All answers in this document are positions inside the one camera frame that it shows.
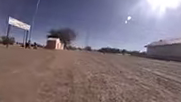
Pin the distant row of dark trees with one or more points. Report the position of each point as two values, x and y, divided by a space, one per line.
115 51

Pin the dark tree behind pink building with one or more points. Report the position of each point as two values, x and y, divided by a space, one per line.
64 34

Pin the brown dirt gravel ground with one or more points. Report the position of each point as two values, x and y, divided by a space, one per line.
94 84

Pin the small pale pink building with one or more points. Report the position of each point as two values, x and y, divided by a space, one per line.
54 43

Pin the white sign on posts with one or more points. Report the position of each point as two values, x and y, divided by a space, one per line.
18 23

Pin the large pale building with roof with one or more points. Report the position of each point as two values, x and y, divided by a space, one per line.
176 48

